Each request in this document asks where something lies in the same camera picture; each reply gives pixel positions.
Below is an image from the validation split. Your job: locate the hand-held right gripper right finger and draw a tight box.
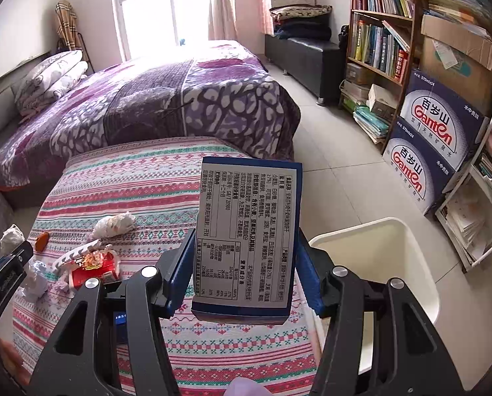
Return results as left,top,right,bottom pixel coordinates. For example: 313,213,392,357
296,231,463,396

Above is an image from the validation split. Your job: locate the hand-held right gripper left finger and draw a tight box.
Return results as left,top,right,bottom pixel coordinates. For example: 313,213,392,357
29,237,197,396

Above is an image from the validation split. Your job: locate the white paper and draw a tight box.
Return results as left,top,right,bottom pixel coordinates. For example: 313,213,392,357
21,261,51,301

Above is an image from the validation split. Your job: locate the white plastic bin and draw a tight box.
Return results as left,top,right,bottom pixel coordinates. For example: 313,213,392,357
308,217,441,376

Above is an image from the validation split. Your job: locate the blue biscuit box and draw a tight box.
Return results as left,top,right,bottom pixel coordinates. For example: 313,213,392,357
190,156,303,326

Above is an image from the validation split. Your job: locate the white printed wrapper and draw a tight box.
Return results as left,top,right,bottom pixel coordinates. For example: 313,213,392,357
52,237,115,271

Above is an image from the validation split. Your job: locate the white tissue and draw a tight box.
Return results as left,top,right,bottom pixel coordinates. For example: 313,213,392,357
93,211,136,238
0,225,25,252

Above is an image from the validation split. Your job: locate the red snack packet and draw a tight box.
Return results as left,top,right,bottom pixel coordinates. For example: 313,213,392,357
70,251,121,291

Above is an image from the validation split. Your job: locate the striped patterned bedsheet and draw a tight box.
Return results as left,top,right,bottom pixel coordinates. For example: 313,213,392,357
13,136,325,396

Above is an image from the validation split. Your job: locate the blue water carton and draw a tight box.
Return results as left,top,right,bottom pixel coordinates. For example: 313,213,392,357
399,68,490,172
381,117,463,215

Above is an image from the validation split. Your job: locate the stack of white papers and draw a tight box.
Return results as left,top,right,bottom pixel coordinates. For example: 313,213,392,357
440,181,492,265

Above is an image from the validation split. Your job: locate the stack of teal books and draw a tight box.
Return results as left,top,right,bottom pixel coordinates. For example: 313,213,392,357
352,105,391,145

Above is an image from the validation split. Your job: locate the bed with purple quilt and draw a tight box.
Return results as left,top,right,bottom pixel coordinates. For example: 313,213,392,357
0,40,302,192

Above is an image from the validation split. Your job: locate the beige tissue box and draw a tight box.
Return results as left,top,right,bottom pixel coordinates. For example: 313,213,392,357
367,83,399,121

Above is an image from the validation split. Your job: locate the stack of pale books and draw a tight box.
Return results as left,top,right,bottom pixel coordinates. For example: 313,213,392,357
340,63,374,114

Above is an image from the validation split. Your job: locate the white shelf rack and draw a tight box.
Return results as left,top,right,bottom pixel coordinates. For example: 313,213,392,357
434,91,492,273

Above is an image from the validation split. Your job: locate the black leather bench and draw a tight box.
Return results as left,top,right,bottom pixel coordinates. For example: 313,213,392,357
264,33,346,106

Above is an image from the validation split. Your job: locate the folded white patterned quilt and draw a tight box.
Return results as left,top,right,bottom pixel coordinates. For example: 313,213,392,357
14,49,89,116

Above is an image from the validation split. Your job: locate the brown cardboard box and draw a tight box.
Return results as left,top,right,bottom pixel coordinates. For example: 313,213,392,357
419,12,492,116

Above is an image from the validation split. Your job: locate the stack of folded blankets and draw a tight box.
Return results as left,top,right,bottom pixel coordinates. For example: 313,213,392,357
268,5,333,41

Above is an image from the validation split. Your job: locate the pink curtain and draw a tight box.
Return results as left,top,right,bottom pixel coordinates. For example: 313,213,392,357
208,0,238,42

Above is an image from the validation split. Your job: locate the window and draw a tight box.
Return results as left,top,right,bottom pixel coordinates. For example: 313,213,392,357
110,0,178,60

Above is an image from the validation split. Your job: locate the plaid cloth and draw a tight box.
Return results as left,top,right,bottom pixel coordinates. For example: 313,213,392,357
55,1,84,52

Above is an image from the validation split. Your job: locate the wooden bookshelf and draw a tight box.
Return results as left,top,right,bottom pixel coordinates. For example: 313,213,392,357
337,0,422,155

